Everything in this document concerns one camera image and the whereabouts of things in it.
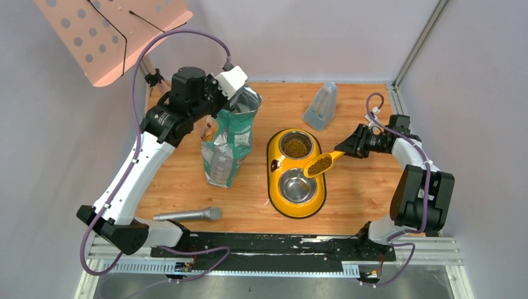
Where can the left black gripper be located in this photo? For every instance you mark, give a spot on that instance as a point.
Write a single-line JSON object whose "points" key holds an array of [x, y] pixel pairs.
{"points": [[213, 98]]}

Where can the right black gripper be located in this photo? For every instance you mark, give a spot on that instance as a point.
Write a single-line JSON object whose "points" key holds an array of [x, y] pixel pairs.
{"points": [[354, 145]]}

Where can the yellow plastic scoop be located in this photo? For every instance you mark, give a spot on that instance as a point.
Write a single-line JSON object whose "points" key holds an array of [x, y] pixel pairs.
{"points": [[321, 164]]}

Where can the green pet food bag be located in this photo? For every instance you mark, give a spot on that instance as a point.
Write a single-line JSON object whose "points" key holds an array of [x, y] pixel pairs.
{"points": [[226, 140]]}

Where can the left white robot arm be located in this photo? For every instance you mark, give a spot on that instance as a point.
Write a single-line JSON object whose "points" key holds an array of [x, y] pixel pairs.
{"points": [[194, 94]]}

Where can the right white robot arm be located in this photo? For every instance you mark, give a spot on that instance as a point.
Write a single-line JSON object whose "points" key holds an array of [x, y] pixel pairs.
{"points": [[422, 197]]}

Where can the brown pet food kibble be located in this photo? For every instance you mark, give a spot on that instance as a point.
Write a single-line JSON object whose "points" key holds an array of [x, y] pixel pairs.
{"points": [[295, 149]]}

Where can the clear plastic container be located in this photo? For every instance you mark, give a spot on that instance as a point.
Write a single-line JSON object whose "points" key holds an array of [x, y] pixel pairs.
{"points": [[321, 110]]}

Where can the yellow double bowl feeder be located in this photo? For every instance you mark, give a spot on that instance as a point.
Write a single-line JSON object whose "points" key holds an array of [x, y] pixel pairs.
{"points": [[289, 191]]}

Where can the grey microphone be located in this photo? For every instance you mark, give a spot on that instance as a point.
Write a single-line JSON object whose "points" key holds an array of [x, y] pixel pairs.
{"points": [[208, 214]]}

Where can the pink music stand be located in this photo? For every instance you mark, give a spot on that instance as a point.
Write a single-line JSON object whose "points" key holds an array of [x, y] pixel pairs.
{"points": [[106, 37]]}

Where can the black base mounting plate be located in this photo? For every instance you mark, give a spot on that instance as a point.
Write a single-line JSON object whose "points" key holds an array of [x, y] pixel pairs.
{"points": [[341, 247]]}

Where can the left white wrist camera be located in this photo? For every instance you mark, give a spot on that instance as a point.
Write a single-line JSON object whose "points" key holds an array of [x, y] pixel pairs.
{"points": [[231, 81]]}

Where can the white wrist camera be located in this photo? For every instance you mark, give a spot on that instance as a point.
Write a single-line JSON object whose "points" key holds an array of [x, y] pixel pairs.
{"points": [[231, 81], [371, 117]]}

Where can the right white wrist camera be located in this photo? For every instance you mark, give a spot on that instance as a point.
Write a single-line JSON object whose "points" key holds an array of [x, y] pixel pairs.
{"points": [[371, 117]]}

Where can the aluminium frame rail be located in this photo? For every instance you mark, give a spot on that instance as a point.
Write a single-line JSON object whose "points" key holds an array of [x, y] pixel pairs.
{"points": [[220, 259]]}

